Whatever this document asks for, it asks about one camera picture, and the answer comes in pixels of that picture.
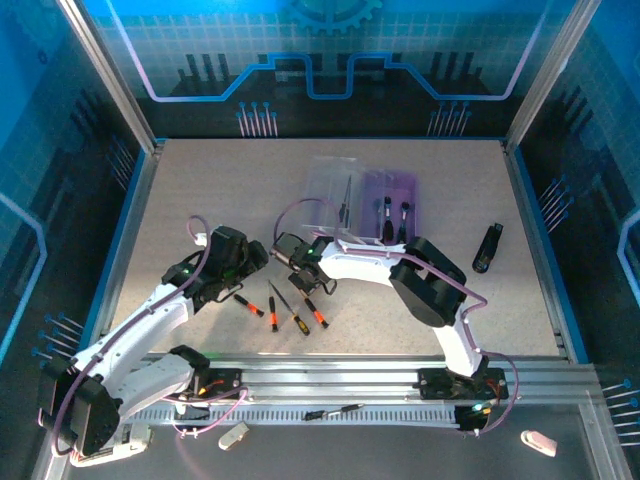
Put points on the orange black precision screwdriver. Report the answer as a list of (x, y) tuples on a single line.
[(273, 315), (318, 316), (250, 306)]

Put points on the purple toolbox with clear lid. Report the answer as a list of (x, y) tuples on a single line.
[(400, 185)]

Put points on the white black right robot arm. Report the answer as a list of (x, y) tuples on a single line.
[(360, 260)]

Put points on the black utility knife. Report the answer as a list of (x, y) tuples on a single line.
[(487, 250)]

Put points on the black controller board with LEDs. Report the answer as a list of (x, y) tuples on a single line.
[(472, 417)]

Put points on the white labelled device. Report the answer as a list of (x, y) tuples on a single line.
[(135, 440)]

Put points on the white pink plastic clip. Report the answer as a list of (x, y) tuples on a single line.
[(540, 443)]

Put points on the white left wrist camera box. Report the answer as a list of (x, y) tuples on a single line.
[(202, 241)]

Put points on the aluminium mounting rail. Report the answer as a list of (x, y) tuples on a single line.
[(325, 375)]

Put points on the aluminium table side rail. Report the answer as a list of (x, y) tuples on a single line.
[(515, 167), (139, 200)]

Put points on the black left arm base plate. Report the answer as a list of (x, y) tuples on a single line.
[(232, 382)]

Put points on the black screwdriver on rail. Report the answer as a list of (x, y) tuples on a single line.
[(315, 414)]

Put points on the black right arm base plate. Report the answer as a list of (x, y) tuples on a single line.
[(430, 385)]

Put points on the aluminium frame post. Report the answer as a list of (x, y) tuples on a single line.
[(112, 75), (550, 75)]

